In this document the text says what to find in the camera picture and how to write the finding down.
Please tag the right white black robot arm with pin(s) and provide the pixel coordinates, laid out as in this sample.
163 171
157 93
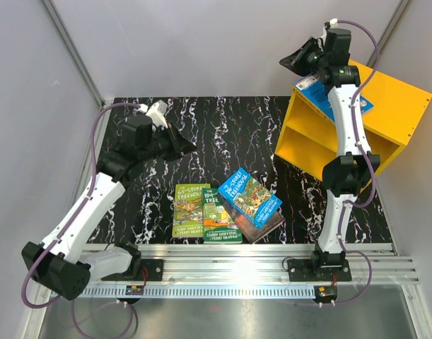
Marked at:
354 167

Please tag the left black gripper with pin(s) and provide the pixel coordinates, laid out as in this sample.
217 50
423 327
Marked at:
179 144

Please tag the black marble pattern mat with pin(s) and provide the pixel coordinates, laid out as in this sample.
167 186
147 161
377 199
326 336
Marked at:
229 133

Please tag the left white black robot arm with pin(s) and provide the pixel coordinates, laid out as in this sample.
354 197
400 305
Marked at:
58 262

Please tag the blue back-cover book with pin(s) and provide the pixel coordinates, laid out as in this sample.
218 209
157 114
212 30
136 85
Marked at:
313 90

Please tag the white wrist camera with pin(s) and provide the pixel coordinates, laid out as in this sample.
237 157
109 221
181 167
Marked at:
332 23
157 113

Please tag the dark tale of two cities book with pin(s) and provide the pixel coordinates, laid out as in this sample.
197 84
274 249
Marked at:
250 231

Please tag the blue 26-storey treehouse book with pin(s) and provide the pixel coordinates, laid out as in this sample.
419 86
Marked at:
250 197

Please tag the yellow wooden shelf box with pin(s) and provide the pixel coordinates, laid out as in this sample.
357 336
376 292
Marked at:
389 106

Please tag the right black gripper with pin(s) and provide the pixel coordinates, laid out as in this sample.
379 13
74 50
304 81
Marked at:
294 61

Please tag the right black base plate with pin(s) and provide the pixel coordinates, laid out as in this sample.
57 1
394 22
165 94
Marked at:
302 270

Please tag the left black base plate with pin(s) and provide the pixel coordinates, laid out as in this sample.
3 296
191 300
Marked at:
149 269

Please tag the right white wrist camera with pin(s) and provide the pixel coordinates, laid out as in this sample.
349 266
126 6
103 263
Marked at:
332 23

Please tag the green 104-storey treehouse book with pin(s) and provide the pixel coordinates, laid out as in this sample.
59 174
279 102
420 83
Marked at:
219 227

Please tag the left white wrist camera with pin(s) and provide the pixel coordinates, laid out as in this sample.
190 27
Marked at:
157 113

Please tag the white slotted cable duct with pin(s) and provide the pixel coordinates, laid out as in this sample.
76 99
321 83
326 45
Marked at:
125 291

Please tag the green 65-storey treehouse book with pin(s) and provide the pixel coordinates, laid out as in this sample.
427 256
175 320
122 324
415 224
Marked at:
187 210

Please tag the aluminium rail frame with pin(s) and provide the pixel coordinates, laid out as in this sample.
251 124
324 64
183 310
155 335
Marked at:
247 265

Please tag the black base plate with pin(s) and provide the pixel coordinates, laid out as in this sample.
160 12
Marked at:
302 270
149 269

